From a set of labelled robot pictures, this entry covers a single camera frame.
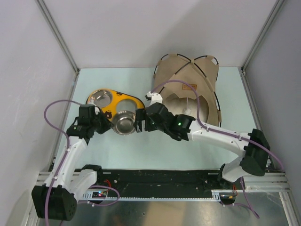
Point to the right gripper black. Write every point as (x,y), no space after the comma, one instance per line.
(141,115)

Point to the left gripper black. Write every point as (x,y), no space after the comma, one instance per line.
(107,124)

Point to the stainless steel pet bowl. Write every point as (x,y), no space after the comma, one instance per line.
(123,122)

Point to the yellow pet bowl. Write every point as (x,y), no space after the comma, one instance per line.
(121,102)

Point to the cream plush cushion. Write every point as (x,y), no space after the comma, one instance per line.
(177,105)

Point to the black tent pole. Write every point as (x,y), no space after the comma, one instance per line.
(204,75)
(176,74)

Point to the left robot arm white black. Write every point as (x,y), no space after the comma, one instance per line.
(58,197)

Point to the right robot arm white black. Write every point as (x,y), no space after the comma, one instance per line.
(251,148)

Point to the white pompom toy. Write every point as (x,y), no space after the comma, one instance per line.
(187,110)

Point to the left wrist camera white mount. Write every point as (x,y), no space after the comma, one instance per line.
(96,108)

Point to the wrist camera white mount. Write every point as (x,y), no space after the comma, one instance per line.
(154,97)
(96,108)

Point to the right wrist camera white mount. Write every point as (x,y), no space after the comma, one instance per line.
(154,97)

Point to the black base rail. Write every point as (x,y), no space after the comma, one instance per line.
(164,183)

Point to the white slotted cable duct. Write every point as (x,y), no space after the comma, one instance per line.
(93,196)

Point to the left aluminium frame post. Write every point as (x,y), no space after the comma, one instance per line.
(57,34)

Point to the aluminium frame post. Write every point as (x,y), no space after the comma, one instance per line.
(57,34)
(263,33)

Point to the right aluminium frame post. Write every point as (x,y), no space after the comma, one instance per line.
(263,33)

